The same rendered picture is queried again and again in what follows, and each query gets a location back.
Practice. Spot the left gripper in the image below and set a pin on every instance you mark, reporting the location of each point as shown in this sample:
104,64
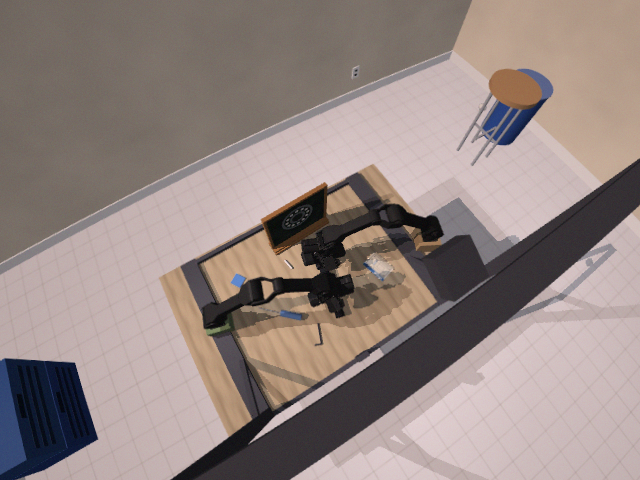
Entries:
314,299

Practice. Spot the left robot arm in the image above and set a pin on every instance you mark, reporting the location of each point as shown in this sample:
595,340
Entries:
251,293

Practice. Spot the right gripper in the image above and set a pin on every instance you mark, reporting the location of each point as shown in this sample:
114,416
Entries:
310,259

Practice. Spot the blue cylinder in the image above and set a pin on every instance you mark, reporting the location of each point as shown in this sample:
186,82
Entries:
290,315

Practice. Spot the small blue block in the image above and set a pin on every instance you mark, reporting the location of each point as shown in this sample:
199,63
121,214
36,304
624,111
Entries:
238,280

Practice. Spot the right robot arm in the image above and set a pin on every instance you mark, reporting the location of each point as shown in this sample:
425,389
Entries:
335,234

